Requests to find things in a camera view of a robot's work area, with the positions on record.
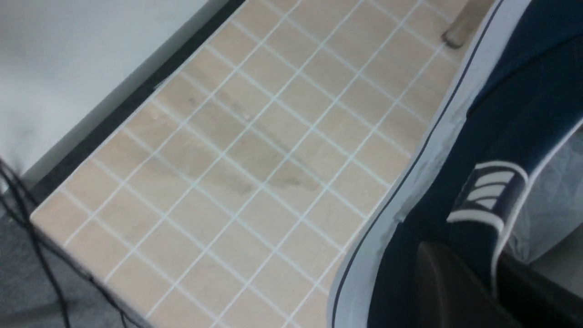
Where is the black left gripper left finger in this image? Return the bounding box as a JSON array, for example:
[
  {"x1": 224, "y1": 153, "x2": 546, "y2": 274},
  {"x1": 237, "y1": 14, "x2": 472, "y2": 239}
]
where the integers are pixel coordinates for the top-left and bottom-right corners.
[{"x1": 417, "y1": 241, "x2": 522, "y2": 328}]

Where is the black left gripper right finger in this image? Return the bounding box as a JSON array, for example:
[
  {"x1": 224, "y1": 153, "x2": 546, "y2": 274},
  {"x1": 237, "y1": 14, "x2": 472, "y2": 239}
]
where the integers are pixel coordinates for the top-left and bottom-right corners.
[{"x1": 497, "y1": 253, "x2": 583, "y2": 328}]

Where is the navy slip-on shoe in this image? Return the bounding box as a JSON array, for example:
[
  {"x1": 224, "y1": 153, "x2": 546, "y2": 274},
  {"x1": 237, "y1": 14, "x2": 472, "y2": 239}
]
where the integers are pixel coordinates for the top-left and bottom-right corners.
[{"x1": 326, "y1": 0, "x2": 582, "y2": 328}]

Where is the silver metal shoe rack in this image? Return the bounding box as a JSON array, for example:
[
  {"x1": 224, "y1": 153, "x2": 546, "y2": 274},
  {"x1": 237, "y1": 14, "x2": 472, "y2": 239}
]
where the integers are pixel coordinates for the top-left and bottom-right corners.
[{"x1": 441, "y1": 0, "x2": 494, "y2": 49}]

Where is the beige checked tablecloth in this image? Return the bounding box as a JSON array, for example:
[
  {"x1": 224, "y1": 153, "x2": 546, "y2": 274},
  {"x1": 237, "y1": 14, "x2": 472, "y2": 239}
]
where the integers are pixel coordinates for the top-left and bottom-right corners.
[{"x1": 32, "y1": 0, "x2": 466, "y2": 328}]

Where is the black cable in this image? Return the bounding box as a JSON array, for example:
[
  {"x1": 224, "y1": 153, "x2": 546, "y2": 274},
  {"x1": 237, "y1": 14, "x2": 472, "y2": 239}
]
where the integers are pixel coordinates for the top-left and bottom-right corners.
[{"x1": 0, "y1": 157, "x2": 146, "y2": 328}]

